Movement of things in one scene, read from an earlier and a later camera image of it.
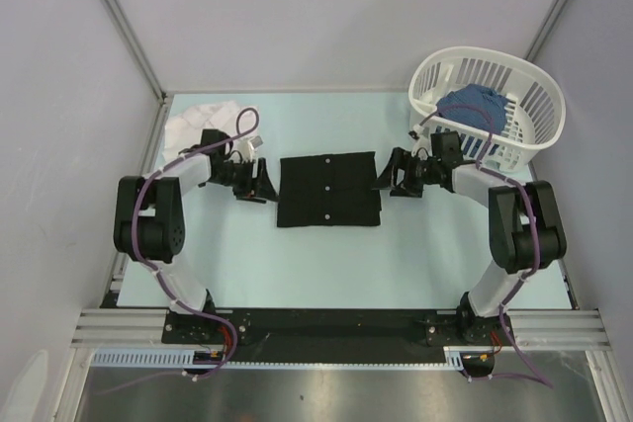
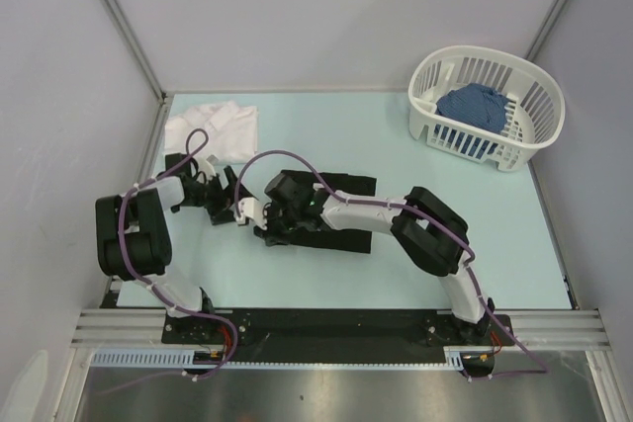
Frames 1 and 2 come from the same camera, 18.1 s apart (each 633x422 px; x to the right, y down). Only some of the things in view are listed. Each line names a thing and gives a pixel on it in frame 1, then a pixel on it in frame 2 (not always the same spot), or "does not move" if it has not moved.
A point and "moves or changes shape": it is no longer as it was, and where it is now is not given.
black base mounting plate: x=470 y=338 does not move
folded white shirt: x=183 y=128 does not move
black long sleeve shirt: x=328 y=190 moves or changes shape
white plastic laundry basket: x=536 y=104 does not move
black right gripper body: x=418 y=173 -> x=281 y=223
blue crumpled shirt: x=477 y=95 does not move
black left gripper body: x=239 y=177 -> x=212 y=197
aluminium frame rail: x=537 y=329 does not move
